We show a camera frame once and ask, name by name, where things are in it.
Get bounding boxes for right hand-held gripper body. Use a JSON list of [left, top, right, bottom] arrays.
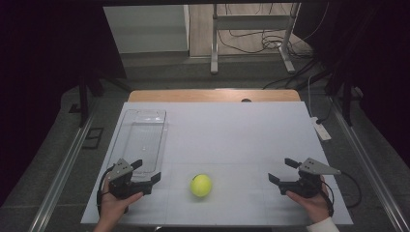
[[278, 157, 342, 199]]

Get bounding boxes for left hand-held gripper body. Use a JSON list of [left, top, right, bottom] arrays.
[[102, 158, 153, 200]]

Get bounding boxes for clear plastic container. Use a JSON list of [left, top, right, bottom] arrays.
[[107, 108, 169, 182]]

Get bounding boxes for yellow tennis ball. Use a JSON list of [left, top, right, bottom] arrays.
[[189, 173, 214, 198]]

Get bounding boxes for person's right hand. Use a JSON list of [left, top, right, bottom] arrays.
[[285, 184, 333, 224]]

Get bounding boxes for person's left hand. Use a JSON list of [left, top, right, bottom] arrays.
[[96, 185, 145, 227]]

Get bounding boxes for white power strip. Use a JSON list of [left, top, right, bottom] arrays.
[[309, 116, 333, 142]]

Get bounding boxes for white table board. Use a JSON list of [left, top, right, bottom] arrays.
[[80, 101, 354, 226]]

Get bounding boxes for black floor stand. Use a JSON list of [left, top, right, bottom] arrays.
[[323, 69, 366, 128], [68, 74, 133, 129]]

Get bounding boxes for wooden table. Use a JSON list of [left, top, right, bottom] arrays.
[[128, 89, 302, 103]]

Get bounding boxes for white cabinet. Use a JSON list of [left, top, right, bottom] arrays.
[[102, 4, 190, 55]]

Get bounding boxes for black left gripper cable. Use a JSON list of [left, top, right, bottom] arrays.
[[96, 163, 117, 218]]

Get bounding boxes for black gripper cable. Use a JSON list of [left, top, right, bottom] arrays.
[[321, 170, 363, 218], [96, 163, 117, 218]]

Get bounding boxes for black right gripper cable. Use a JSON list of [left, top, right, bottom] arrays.
[[321, 170, 363, 218]]

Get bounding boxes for black plug cable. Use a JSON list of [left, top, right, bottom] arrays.
[[315, 98, 335, 126]]

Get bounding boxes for aluminium floor rail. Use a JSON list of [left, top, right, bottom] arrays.
[[28, 105, 99, 232], [328, 96, 410, 232]]

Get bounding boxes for white power strip cable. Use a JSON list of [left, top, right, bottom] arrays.
[[307, 75, 315, 119]]

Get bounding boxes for tangled black floor cables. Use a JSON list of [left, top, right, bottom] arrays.
[[217, 3, 331, 61]]

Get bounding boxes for grey metal stand frame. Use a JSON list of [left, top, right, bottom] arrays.
[[210, 3, 303, 75]]

